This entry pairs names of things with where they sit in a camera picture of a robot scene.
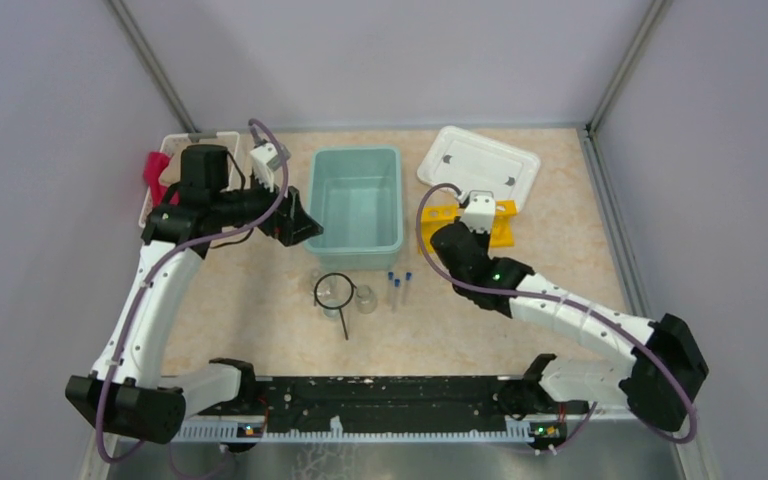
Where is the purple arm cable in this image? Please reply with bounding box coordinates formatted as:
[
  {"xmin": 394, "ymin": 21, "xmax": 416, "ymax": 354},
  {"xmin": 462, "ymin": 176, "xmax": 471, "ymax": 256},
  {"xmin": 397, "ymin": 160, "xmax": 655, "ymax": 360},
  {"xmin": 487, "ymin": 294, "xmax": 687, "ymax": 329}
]
[
  {"xmin": 95, "ymin": 118, "xmax": 291, "ymax": 480},
  {"xmin": 415, "ymin": 183, "xmax": 699, "ymax": 455}
]

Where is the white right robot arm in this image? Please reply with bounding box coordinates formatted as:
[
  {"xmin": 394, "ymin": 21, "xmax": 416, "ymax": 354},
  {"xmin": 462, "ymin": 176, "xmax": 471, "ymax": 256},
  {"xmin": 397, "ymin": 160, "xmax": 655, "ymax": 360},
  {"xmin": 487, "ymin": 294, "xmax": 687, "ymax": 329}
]
[{"xmin": 431, "ymin": 222, "xmax": 709, "ymax": 442}]

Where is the clear glass flask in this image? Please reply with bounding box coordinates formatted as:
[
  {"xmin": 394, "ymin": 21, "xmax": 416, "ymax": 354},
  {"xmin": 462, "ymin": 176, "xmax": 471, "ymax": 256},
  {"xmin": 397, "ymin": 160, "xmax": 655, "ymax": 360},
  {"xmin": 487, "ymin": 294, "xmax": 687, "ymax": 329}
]
[{"xmin": 301, "ymin": 268, "xmax": 335, "ymax": 298}]

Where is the yellow test tube rack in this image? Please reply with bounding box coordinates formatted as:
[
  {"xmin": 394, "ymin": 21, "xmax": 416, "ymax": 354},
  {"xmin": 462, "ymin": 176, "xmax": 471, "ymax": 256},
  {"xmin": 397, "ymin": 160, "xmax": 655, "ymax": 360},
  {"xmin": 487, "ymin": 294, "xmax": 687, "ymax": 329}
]
[{"xmin": 419, "ymin": 200, "xmax": 518, "ymax": 253}]

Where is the pink cloth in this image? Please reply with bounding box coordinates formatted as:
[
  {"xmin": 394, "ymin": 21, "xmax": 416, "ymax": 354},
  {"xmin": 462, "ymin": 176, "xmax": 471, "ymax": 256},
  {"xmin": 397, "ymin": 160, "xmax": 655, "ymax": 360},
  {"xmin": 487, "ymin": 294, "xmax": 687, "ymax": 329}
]
[{"xmin": 143, "ymin": 151, "xmax": 172, "ymax": 206}]

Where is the white plastic tray lid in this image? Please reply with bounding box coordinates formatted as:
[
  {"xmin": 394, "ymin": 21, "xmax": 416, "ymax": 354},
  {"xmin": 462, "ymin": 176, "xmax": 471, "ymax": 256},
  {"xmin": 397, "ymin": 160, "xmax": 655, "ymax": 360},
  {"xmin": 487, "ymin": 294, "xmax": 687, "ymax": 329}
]
[{"xmin": 416, "ymin": 126, "xmax": 541, "ymax": 212}]

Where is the clear glass beaker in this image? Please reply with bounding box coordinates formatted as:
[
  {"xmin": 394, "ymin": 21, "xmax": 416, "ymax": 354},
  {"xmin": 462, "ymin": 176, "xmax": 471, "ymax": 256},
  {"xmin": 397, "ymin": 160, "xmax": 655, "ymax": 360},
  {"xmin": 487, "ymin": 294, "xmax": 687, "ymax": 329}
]
[{"xmin": 354, "ymin": 285, "xmax": 378, "ymax": 315}]

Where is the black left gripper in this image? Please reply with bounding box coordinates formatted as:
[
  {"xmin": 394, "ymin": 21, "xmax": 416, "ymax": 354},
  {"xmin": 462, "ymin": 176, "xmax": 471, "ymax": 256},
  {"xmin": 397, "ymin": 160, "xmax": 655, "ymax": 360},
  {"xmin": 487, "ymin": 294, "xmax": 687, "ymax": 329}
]
[{"xmin": 213, "ymin": 163, "xmax": 323, "ymax": 245}]

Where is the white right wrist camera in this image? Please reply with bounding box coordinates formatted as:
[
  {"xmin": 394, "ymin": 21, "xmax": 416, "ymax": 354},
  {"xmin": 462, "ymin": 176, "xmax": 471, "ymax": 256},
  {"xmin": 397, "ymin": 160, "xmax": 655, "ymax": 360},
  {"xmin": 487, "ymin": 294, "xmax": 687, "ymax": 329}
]
[{"xmin": 460, "ymin": 190, "xmax": 497, "ymax": 234}]

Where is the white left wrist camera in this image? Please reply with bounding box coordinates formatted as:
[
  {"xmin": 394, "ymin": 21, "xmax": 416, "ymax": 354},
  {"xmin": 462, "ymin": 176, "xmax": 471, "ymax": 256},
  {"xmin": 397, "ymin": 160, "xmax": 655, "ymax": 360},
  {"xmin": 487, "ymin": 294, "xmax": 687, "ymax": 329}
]
[{"xmin": 248, "ymin": 141, "xmax": 290, "ymax": 192}]

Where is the teal plastic bin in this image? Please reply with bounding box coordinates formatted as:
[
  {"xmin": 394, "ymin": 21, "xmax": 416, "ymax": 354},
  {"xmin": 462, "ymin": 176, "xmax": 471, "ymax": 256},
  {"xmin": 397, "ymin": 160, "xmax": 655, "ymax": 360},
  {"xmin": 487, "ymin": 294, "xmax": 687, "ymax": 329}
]
[{"xmin": 305, "ymin": 145, "xmax": 405, "ymax": 271}]

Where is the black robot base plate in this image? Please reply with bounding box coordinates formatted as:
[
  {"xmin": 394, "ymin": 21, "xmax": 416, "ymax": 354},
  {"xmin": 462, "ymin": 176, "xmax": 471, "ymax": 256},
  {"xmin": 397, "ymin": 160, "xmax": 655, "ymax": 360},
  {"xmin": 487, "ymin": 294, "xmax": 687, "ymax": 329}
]
[{"xmin": 203, "ymin": 376, "xmax": 589, "ymax": 437}]

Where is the white perforated plastic basket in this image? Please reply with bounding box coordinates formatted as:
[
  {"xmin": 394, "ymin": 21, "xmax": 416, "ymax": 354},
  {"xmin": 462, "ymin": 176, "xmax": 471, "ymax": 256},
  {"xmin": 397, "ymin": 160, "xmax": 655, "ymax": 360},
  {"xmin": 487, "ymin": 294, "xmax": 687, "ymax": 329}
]
[{"xmin": 138, "ymin": 131, "xmax": 245, "ymax": 228}]

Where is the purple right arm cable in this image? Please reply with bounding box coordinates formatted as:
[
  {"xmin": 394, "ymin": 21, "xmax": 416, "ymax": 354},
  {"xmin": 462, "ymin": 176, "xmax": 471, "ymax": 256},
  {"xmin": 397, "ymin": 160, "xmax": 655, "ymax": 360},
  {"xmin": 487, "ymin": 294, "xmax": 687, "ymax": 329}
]
[{"xmin": 415, "ymin": 183, "xmax": 699, "ymax": 455}]

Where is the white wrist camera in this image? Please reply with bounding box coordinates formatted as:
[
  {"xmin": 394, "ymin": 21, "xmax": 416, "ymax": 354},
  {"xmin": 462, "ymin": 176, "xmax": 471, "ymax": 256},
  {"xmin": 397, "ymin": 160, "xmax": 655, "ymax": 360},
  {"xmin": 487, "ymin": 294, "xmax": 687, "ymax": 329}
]
[
  {"xmin": 248, "ymin": 141, "xmax": 290, "ymax": 192},
  {"xmin": 460, "ymin": 190, "xmax": 497, "ymax": 234}
]

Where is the beige cloth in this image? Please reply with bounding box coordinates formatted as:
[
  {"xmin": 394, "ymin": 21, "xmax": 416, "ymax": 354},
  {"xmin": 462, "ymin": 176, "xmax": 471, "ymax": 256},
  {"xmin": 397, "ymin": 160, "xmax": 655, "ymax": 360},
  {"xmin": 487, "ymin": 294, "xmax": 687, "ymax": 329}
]
[{"xmin": 158, "ymin": 144, "xmax": 188, "ymax": 187}]

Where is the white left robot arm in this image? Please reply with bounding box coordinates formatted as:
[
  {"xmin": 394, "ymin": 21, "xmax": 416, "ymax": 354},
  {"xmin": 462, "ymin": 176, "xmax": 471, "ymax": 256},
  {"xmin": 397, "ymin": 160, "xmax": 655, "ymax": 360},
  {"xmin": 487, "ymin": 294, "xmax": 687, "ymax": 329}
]
[{"xmin": 65, "ymin": 141, "xmax": 323, "ymax": 444}]

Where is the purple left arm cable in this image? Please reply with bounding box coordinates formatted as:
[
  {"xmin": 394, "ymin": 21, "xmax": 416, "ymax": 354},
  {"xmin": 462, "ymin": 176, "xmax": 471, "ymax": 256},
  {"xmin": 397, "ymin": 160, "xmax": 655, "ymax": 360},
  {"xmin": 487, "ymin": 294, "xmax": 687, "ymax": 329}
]
[{"xmin": 95, "ymin": 118, "xmax": 291, "ymax": 480}]

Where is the small clear glass dish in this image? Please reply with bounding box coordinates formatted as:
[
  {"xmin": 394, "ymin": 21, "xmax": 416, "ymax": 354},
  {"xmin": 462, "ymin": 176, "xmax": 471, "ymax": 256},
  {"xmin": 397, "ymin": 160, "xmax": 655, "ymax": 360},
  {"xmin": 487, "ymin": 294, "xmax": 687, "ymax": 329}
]
[{"xmin": 322, "ymin": 299, "xmax": 343, "ymax": 320}]

